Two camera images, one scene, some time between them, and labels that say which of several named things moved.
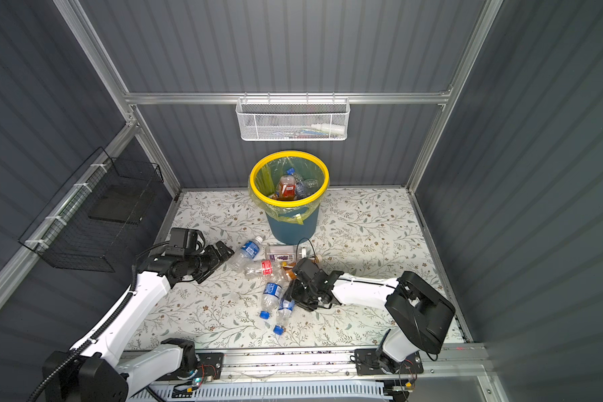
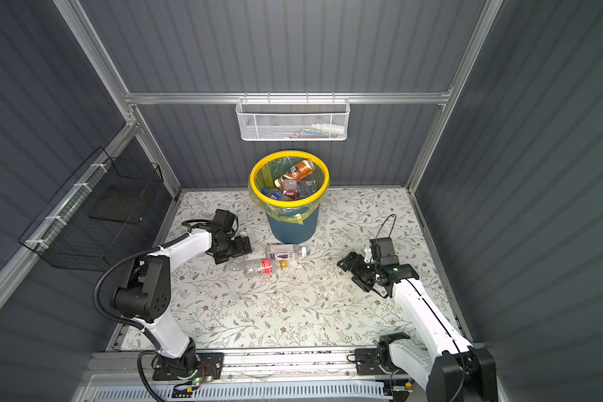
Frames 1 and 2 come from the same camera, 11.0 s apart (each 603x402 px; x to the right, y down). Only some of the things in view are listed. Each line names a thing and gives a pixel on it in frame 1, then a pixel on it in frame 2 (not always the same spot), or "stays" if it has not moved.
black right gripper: x=292 y=291 -> x=348 y=264
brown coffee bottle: x=291 y=270 -> x=300 y=169
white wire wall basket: x=292 y=119 stays
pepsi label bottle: x=270 y=296 -> x=272 y=193
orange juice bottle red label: x=287 y=187 stays
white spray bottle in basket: x=337 y=129 stays
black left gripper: x=224 y=255 -> x=240 y=249
